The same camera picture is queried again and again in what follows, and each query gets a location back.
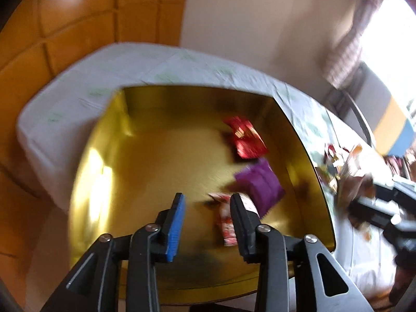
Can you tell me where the pink white snack packet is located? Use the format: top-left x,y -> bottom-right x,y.
208,192 -> 261,247

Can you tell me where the purple snack packet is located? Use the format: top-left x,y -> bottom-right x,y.
234,159 -> 287,220

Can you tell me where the pink clothing on sofa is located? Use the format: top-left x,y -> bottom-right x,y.
385,151 -> 416,181

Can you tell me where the grey yellow blue sofa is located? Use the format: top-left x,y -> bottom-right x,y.
325,65 -> 416,170

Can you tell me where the red snack packet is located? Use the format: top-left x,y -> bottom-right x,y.
223,115 -> 269,160

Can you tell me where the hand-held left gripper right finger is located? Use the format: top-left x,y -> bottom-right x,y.
229,193 -> 374,312

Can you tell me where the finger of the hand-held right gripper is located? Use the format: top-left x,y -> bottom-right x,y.
383,216 -> 416,261
348,198 -> 395,230

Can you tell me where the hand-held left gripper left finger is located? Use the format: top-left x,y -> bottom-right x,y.
41,192 -> 186,312

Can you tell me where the checked curtain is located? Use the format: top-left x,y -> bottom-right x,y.
325,0 -> 391,88

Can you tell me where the pile of snack packets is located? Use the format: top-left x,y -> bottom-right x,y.
314,143 -> 374,209

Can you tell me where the gold-lined dark red box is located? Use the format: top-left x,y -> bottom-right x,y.
69,85 -> 337,300

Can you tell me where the light blue printed tablecloth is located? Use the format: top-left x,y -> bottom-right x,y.
16,42 -> 400,303

